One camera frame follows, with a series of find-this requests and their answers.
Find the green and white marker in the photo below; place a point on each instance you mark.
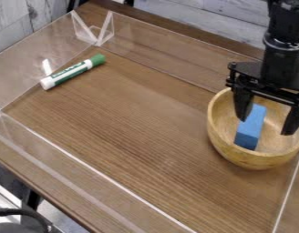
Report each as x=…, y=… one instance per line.
x=70, y=72

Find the brown wooden bowl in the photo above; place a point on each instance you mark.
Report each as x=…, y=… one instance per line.
x=275, y=149

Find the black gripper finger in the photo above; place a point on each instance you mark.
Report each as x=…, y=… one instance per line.
x=243, y=103
x=291, y=121

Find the black table leg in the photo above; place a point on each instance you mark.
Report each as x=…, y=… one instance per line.
x=33, y=200

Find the blue rectangular block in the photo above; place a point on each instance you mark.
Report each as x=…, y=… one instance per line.
x=249, y=128

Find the clear acrylic tray wall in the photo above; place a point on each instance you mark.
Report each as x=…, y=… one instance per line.
x=112, y=144

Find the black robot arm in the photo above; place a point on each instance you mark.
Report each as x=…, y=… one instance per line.
x=272, y=78

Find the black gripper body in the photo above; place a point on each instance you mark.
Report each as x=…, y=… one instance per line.
x=244, y=77

